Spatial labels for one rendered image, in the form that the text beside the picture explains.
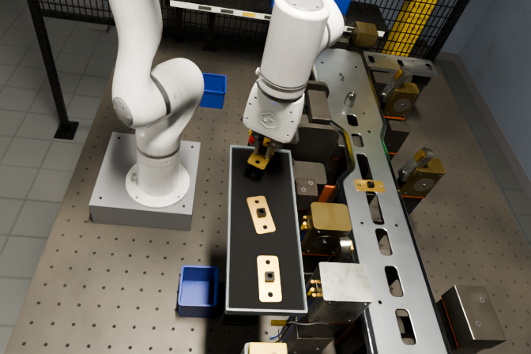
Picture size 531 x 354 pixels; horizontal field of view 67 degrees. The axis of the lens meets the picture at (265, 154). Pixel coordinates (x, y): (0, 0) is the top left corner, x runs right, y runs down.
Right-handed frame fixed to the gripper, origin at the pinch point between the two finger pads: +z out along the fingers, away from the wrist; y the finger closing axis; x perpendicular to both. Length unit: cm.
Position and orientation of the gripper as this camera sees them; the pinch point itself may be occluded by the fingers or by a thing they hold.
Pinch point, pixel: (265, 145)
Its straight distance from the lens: 82.0
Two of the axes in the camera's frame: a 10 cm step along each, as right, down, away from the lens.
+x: 3.7, -6.5, 6.6
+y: 9.1, 3.9, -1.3
